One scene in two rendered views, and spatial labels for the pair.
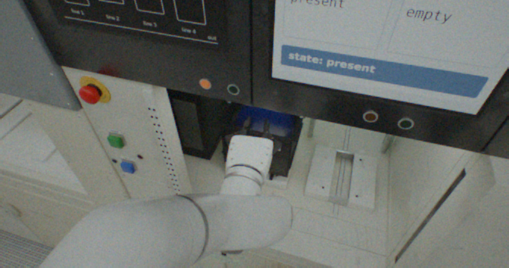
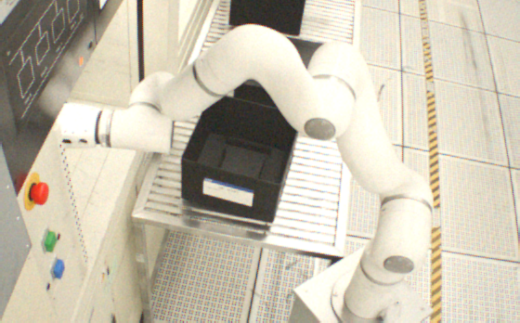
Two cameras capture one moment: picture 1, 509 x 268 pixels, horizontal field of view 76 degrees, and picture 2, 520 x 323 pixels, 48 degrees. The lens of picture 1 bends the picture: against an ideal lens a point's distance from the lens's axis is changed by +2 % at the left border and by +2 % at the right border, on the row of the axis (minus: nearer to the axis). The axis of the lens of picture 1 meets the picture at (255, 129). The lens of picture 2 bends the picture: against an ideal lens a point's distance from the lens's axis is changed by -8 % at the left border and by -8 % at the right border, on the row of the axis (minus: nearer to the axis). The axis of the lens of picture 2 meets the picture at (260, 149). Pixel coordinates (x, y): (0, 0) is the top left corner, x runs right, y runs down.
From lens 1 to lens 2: 1.11 m
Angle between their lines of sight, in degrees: 66
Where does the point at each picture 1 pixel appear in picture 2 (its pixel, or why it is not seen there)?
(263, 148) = (73, 108)
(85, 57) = (30, 151)
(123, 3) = (48, 48)
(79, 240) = (259, 32)
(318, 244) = (116, 154)
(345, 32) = not seen: outside the picture
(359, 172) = not seen: hidden behind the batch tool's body
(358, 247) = not seen: hidden behind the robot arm
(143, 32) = (57, 59)
